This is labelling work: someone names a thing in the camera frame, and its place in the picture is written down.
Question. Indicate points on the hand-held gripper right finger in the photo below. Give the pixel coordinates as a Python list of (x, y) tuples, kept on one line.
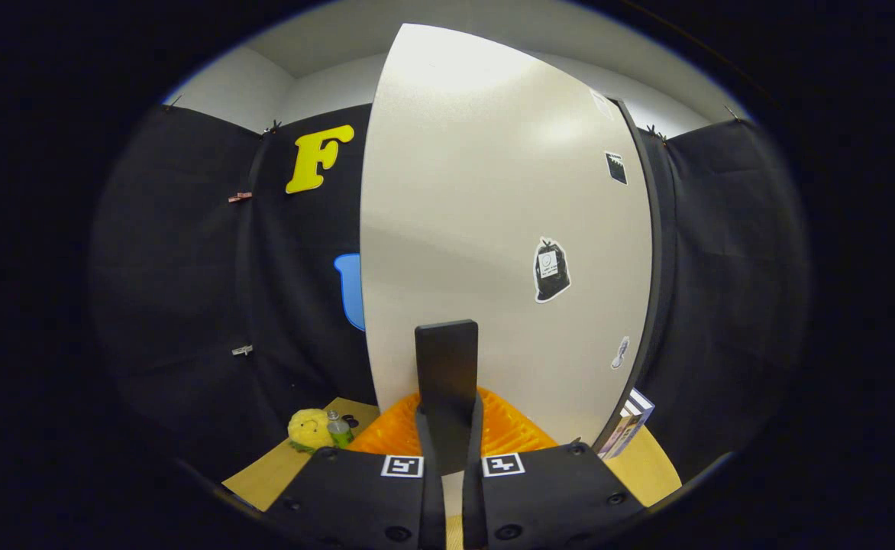
[(547, 496)]

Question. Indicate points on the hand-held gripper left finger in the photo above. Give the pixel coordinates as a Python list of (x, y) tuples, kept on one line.
[(356, 496)]

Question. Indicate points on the grey shoe cabinet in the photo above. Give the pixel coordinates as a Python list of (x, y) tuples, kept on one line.
[(661, 252)]

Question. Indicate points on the beige shoe cabinet door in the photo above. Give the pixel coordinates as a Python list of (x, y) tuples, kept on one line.
[(478, 191)]

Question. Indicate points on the green label plastic bottle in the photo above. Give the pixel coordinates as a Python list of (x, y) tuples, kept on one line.
[(339, 431)]

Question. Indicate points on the yellow plush pineapple toy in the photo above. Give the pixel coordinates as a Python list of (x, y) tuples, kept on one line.
[(308, 429)]

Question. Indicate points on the cream book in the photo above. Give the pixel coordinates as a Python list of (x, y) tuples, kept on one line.
[(625, 431)]

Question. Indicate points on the silver cloth clip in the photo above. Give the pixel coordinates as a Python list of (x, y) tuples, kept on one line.
[(242, 350)]

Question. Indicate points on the black backdrop cloth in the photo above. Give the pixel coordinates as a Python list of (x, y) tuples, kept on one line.
[(172, 267)]

